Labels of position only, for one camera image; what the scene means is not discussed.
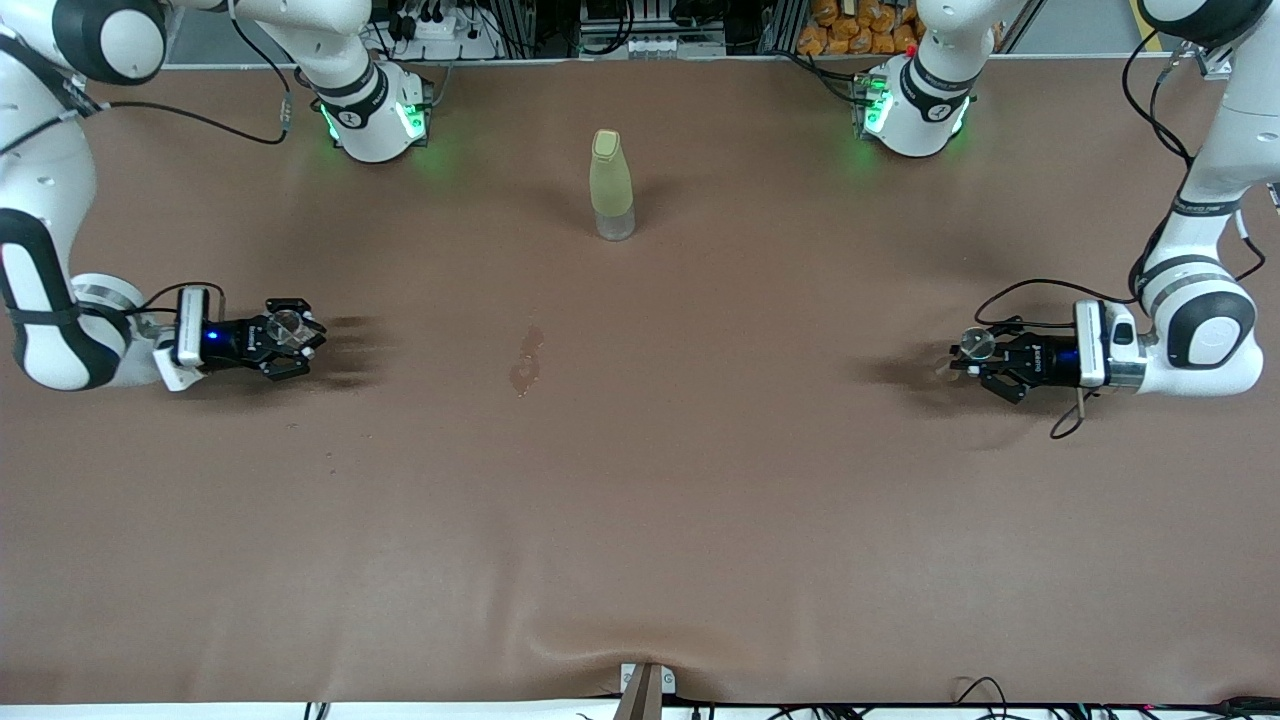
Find clear glass beaker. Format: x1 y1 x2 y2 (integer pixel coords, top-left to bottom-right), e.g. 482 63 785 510
268 310 313 353

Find steel double jigger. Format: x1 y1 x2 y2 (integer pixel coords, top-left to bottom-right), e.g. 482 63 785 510
945 327 998 381

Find wet liquid spill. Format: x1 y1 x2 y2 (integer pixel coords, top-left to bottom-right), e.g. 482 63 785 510
508 325 546 398

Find white power strip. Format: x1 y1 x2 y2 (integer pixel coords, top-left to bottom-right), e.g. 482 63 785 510
395 8 501 61

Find orange snack bags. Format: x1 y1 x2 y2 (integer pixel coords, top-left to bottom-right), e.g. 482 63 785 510
798 0 921 56

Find green sleeved glass bottle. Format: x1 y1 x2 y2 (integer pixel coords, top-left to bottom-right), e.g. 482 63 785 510
589 128 637 242

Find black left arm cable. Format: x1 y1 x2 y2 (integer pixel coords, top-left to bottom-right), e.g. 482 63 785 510
975 30 1269 439

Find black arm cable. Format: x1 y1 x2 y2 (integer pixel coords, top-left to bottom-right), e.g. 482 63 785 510
975 30 1269 439
60 0 293 321

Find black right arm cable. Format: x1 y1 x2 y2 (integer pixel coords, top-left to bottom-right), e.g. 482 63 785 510
60 0 293 321

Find black cable loop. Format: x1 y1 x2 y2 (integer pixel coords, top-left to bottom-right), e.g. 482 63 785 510
950 677 1011 720

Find grey metal table bracket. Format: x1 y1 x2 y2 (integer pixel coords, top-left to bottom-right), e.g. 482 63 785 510
615 662 677 720

